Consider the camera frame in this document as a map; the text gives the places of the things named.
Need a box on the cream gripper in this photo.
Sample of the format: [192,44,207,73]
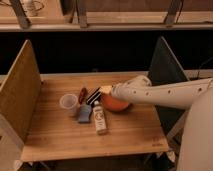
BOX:
[86,85,112,105]

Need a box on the white labelled bottle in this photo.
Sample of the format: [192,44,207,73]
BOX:
[93,101,107,135]

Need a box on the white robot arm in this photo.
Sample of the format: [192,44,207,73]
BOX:
[98,75,213,171]

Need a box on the orange ceramic bowl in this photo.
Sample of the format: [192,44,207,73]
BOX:
[101,94,129,112]

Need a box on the dark red small object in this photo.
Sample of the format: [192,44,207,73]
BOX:
[78,87,87,104]

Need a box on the blue sponge block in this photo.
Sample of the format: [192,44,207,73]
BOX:
[78,104,92,123]

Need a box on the translucent plastic cup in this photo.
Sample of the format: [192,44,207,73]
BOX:
[59,94,79,117]

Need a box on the right dark side panel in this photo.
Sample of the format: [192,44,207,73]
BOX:
[148,36,189,134]

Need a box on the left wooden side panel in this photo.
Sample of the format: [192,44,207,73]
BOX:
[0,40,41,142]

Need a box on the black cable at right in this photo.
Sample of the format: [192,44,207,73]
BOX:
[196,55,213,80]

